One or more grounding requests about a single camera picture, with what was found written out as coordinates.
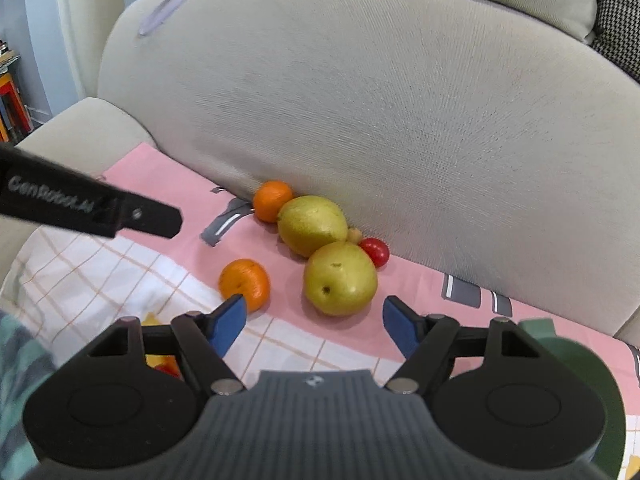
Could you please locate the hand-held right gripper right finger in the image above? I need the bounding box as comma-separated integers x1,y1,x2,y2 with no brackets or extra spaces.
382,295,544,395

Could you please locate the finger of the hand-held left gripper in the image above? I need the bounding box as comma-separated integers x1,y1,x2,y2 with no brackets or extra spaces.
95,192,184,240

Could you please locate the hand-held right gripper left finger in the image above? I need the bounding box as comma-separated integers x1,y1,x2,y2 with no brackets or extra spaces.
88,295,247,396

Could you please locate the orange mandarin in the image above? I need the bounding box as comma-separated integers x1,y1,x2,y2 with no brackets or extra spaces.
218,258,271,314
252,180,294,224

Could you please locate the yellow-green pear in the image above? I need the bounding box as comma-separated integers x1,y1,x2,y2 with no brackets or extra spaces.
303,241,379,317

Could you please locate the yellow lemon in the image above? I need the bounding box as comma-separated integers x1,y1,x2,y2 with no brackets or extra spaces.
277,195,349,259

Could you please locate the green colander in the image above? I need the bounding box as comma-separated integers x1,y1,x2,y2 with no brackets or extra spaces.
517,317,629,479

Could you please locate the pink checked printed cloth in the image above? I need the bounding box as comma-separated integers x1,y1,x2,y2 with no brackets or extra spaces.
0,142,640,480

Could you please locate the red cherry tomato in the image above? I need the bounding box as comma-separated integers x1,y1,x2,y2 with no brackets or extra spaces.
359,238,390,268

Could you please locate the bookshelf with books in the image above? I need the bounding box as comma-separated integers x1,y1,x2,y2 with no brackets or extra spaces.
0,40,34,144

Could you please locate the person's teal patterned clothing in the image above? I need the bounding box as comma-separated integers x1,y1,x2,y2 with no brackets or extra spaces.
0,310,57,480

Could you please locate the beige sofa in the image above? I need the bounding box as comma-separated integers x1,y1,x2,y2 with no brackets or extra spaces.
0,0,640,348

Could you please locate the houndstooth pillow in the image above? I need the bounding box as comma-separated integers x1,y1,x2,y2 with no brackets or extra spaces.
592,0,640,84

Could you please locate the lavender strap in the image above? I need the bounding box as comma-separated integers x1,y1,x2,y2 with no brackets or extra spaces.
137,0,226,37

